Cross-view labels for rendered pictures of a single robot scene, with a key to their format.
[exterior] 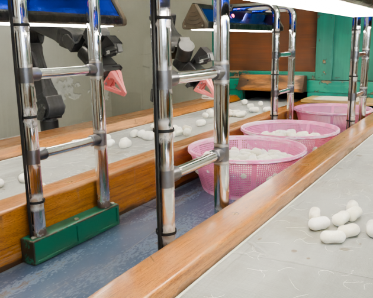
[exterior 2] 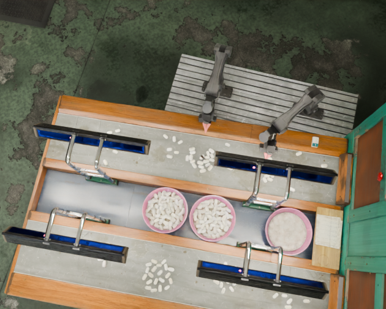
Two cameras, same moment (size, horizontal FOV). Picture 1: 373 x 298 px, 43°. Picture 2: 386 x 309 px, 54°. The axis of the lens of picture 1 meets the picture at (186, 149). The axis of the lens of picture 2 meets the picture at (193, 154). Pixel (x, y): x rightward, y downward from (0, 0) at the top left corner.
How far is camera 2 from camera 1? 2.33 m
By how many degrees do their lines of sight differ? 73
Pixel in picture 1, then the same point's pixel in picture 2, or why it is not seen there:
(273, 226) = (99, 235)
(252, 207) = (99, 228)
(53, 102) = not seen: hidden behind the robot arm
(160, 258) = (65, 219)
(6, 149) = (140, 121)
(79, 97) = not seen: outside the picture
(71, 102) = not seen: outside the picture
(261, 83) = (341, 171)
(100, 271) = (89, 197)
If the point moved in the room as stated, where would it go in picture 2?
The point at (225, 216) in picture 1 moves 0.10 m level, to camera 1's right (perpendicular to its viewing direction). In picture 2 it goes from (90, 224) to (96, 241)
